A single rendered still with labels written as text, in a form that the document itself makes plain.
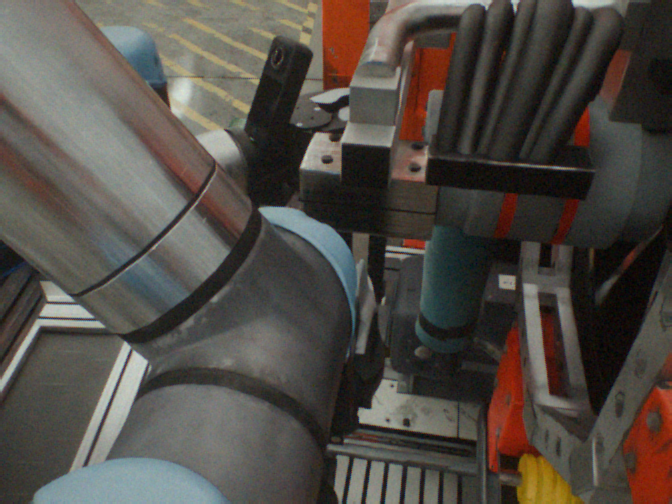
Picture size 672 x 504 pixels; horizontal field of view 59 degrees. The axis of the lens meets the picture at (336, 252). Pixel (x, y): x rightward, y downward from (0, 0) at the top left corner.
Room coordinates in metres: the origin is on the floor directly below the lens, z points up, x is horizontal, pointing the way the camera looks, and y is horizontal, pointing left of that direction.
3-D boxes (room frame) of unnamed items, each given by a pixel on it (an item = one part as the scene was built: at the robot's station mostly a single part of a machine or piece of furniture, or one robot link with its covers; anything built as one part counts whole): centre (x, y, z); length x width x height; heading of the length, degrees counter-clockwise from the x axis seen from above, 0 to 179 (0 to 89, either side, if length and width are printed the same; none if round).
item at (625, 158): (0.48, -0.19, 0.85); 0.21 x 0.14 x 0.14; 80
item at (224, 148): (0.55, 0.13, 0.81); 0.08 x 0.05 x 0.08; 36
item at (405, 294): (0.77, -0.31, 0.26); 0.42 x 0.18 x 0.35; 80
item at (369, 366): (0.26, -0.01, 0.83); 0.09 x 0.05 x 0.02; 163
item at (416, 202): (0.34, -0.02, 0.93); 0.09 x 0.05 x 0.05; 80
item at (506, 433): (0.46, -0.29, 0.48); 0.16 x 0.12 x 0.17; 80
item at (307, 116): (0.60, 0.06, 0.80); 0.12 x 0.08 x 0.09; 126
